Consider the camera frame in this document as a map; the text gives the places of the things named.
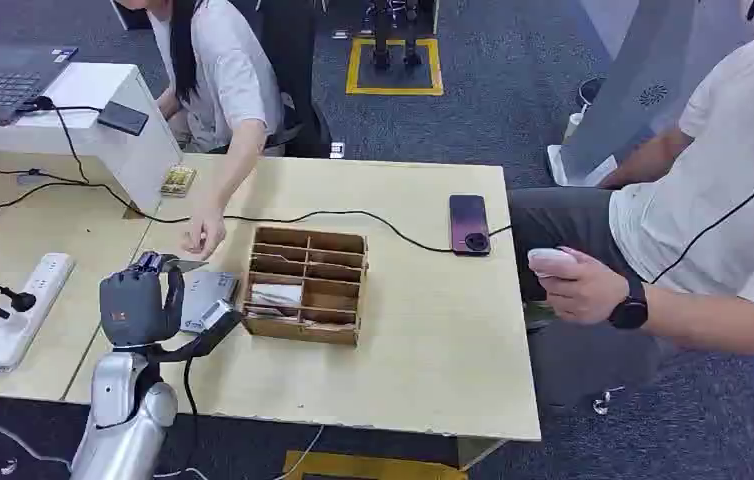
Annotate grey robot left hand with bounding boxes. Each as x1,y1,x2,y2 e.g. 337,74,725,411
98,250,187,350

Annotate grey card stack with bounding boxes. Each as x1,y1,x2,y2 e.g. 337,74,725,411
180,270,240,335

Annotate seated person's hand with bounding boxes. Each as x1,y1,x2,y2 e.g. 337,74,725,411
180,203,228,262

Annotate white power strip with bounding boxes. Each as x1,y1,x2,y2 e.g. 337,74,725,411
0,252,76,373

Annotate black power plug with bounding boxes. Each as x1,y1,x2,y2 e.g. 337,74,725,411
0,280,38,315

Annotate yellow card pack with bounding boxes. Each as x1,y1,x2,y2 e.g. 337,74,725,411
159,164,198,199

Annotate white card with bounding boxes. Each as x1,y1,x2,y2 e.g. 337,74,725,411
250,283,303,317

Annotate white desk riser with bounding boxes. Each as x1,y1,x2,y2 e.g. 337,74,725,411
0,62,184,215

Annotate wooden card box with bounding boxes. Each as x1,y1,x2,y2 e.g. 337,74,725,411
241,225,370,348

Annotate small black phone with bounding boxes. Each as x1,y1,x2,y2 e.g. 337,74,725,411
96,100,150,138

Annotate seated person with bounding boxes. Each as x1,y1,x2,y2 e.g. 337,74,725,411
113,0,287,158

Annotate yellow floor tape strip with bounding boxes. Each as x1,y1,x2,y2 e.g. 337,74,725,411
282,449,470,480

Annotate black office chair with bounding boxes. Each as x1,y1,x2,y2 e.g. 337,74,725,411
229,0,333,159

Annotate yellow floor tape square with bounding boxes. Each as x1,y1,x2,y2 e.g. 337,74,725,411
345,36,445,97

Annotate dark purple smartphone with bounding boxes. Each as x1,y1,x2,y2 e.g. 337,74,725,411
448,193,492,258

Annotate black robot legs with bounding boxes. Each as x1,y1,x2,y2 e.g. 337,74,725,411
364,0,426,72

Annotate white handheld controller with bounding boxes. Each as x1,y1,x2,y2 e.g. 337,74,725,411
526,247,578,280

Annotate headset person's right hand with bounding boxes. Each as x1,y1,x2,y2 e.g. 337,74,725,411
527,247,631,327

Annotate black smartwatch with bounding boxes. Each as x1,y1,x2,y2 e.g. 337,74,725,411
607,273,651,331

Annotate black waste bin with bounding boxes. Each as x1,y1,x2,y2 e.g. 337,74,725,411
575,75,608,111

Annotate white standing panel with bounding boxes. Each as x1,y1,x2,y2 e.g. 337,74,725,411
546,0,744,188

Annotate person with headset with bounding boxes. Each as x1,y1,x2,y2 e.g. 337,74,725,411
508,0,754,409

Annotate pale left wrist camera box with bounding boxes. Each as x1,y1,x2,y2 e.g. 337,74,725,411
199,299,244,334

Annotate black laptop power cable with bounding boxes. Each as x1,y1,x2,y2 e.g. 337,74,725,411
15,95,133,213

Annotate black headset cable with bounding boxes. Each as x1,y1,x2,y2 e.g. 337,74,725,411
648,111,754,286

